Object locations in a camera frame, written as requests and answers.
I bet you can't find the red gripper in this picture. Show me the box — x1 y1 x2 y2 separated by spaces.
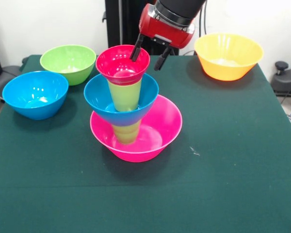
129 3 196 71

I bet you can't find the red plastic bowl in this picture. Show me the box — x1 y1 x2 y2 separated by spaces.
96 44 151 86

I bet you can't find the light green plastic cup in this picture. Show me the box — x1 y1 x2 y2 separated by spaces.
108 75 143 112

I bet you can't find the large blue plastic bowl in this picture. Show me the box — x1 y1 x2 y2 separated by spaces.
83 72 160 126
1 70 69 121

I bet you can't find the pink plastic bowl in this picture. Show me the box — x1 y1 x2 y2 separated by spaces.
90 94 183 163

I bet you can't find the stepped green plastic cup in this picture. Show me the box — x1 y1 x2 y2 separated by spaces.
112 120 143 146

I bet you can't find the orange plastic bowl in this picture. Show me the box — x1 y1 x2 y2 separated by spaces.
194 33 264 82

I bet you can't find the green plastic bowl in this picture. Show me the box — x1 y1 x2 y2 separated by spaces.
39 44 97 86

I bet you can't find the black knob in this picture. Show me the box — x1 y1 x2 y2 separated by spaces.
275 61 289 76

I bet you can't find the dark green table cloth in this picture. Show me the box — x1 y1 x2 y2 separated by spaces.
0 54 291 233

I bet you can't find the grey stand base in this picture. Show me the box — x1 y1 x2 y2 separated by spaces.
271 69 291 98

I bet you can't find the black hanging cable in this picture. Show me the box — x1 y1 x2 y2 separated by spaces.
199 4 209 37

